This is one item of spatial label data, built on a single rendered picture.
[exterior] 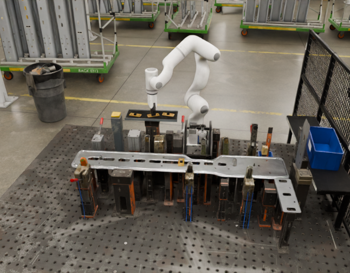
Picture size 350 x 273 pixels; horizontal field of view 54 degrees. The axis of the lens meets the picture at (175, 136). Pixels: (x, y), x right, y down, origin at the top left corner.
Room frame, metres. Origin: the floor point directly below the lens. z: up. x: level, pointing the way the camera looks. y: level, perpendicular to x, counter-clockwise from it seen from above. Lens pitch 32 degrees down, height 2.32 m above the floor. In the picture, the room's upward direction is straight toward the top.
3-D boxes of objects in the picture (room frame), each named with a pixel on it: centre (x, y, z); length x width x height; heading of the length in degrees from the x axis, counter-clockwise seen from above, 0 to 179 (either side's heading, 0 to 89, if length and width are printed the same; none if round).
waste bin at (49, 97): (4.29, 1.72, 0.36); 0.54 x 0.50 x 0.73; 170
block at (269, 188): (1.58, -0.56, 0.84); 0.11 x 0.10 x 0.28; 175
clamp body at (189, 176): (1.63, -0.09, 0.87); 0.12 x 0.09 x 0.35; 175
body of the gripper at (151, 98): (2.16, 0.15, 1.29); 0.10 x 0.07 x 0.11; 16
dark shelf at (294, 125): (1.94, -0.95, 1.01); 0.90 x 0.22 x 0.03; 175
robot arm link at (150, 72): (2.15, 0.15, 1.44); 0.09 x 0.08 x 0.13; 28
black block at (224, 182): (1.62, -0.30, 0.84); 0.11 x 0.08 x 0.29; 175
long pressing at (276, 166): (1.80, -0.02, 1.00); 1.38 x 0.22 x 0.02; 85
